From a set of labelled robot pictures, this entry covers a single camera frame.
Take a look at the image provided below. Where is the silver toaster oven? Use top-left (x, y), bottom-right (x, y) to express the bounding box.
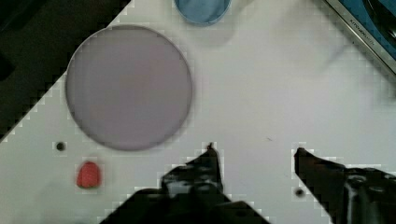
top-left (323, 0), bottom-right (396, 75)

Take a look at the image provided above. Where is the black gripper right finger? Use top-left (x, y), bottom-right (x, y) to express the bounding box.
top-left (294, 147), bottom-right (396, 224)

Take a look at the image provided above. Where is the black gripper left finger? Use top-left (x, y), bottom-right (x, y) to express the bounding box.
top-left (161, 143), bottom-right (224, 203)

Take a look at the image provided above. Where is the blue cup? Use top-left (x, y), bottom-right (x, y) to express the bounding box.
top-left (174, 0), bottom-right (232, 26)

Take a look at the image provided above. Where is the round grey plate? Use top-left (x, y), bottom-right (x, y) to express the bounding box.
top-left (65, 25), bottom-right (193, 150)

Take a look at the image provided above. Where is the red toy strawberry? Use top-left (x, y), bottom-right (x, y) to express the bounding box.
top-left (77, 161), bottom-right (102, 189)

